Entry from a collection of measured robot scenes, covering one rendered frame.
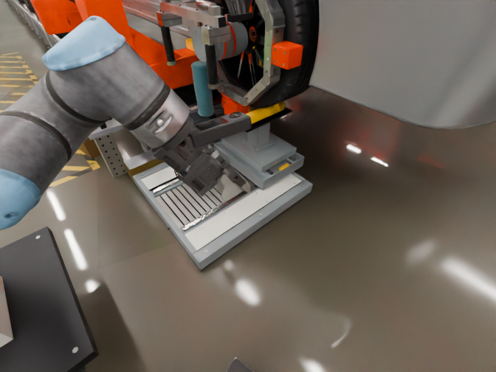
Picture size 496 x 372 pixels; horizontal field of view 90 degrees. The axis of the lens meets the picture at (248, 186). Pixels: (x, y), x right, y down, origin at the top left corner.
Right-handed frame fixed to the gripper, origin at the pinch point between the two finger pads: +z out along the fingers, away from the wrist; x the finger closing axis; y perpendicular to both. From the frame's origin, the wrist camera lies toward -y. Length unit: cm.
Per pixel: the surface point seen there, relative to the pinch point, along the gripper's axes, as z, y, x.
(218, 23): -16, -29, -50
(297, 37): 5, -50, -48
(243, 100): 19, -25, -71
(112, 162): 14, 57, -132
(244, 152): 52, -10, -88
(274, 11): -7, -48, -51
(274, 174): 65, -13, -69
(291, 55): 6, -43, -42
